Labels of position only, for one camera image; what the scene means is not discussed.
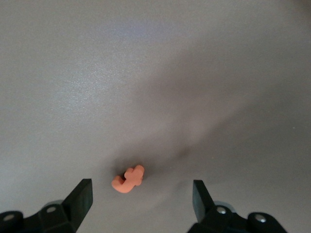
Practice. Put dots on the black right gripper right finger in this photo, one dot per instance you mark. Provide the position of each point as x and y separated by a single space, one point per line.
211 218

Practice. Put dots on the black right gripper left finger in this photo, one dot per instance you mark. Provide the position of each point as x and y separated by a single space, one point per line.
60 218

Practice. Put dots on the orange foam letter f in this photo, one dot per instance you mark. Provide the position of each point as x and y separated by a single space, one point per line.
126 185

